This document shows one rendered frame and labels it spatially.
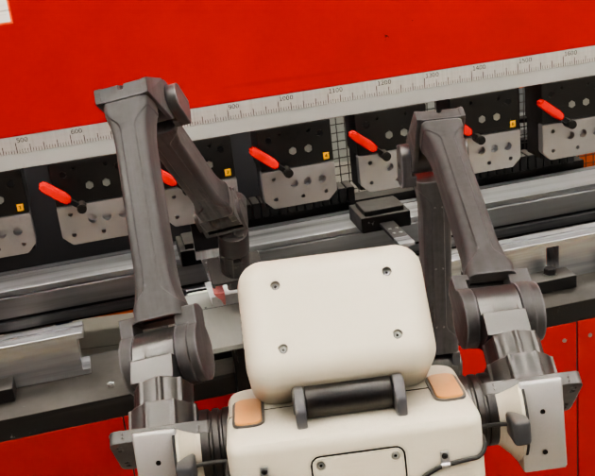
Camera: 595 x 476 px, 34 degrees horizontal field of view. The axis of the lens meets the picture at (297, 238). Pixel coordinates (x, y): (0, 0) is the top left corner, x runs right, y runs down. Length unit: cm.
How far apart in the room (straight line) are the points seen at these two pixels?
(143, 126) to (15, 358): 85
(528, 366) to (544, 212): 133
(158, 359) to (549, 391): 46
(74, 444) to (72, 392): 10
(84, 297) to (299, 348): 127
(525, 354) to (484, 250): 18
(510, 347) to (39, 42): 105
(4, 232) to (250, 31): 61
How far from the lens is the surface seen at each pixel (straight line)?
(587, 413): 228
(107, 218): 192
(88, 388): 200
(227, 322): 186
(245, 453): 105
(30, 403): 199
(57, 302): 227
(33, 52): 184
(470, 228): 132
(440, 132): 145
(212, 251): 200
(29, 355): 203
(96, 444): 199
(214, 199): 164
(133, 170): 129
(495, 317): 121
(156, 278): 124
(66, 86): 185
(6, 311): 228
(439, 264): 160
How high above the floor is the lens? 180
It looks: 21 degrees down
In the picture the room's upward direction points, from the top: 7 degrees counter-clockwise
